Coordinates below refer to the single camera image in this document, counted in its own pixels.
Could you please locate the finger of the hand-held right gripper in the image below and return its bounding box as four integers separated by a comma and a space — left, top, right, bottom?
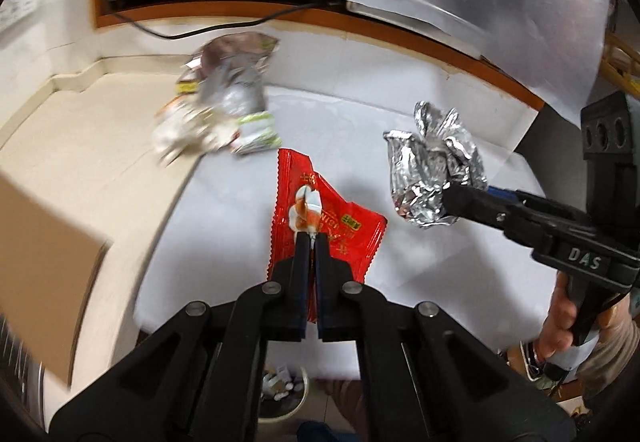
442, 184, 551, 247
487, 187, 594, 225

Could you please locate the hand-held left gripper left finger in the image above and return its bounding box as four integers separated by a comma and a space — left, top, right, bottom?
47, 231, 311, 442

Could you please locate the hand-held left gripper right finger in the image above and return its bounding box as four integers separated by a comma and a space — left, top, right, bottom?
315, 234, 576, 442

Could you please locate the aluminium foil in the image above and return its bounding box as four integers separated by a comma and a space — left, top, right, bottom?
382, 100, 490, 227

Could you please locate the red snack wrapper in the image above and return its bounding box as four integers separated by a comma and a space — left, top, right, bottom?
267, 148, 388, 325

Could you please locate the round dark trash bin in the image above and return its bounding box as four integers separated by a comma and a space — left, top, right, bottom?
260, 364, 310, 423

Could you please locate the white green packet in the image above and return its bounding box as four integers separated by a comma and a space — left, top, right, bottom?
231, 112, 282, 156

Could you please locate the white tissue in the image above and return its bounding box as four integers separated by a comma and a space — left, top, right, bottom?
152, 99, 236, 165

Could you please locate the silver foil snack bag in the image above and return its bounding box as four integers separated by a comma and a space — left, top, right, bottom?
187, 34, 279, 123

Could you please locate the person's right hand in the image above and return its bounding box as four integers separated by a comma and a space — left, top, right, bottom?
536, 271, 581, 361

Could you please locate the person's right leg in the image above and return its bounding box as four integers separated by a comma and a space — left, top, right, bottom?
325, 379, 368, 428

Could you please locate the blue shoe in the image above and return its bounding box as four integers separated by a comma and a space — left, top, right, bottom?
297, 421, 361, 442

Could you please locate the brown cardboard sheet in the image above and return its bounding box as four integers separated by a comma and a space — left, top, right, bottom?
0, 172, 111, 388

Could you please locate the brown wooden window frame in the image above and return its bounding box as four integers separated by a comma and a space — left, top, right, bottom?
90, 0, 546, 111

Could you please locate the black window cable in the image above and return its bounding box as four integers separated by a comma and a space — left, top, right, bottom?
107, 2, 341, 41

